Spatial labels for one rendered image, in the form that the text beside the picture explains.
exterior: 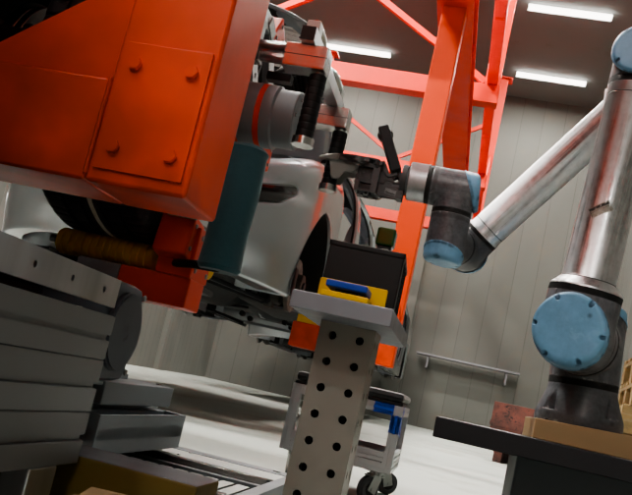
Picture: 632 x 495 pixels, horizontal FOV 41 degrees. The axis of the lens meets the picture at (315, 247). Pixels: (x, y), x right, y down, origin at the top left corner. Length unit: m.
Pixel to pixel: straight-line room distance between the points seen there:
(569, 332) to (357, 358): 0.46
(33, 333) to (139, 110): 0.38
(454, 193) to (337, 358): 0.57
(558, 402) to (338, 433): 0.60
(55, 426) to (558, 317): 1.00
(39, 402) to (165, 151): 0.39
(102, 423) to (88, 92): 0.61
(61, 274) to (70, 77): 0.36
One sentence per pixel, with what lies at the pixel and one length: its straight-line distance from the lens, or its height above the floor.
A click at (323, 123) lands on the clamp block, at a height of 0.90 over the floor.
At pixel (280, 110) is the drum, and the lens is 1.80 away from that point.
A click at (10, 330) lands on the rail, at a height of 0.29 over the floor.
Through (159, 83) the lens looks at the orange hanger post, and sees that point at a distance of 1.28.
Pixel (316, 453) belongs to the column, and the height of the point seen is 0.19.
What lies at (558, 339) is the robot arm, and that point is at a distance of 1.74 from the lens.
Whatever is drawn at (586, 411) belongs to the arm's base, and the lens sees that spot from 1.90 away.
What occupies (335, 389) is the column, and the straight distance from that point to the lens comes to 1.50.
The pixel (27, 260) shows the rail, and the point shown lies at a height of 0.37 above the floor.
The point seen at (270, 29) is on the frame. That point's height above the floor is 1.09.
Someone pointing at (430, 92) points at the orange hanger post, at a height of 2.35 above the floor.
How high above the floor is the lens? 0.30
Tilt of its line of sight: 9 degrees up
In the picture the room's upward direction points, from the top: 13 degrees clockwise
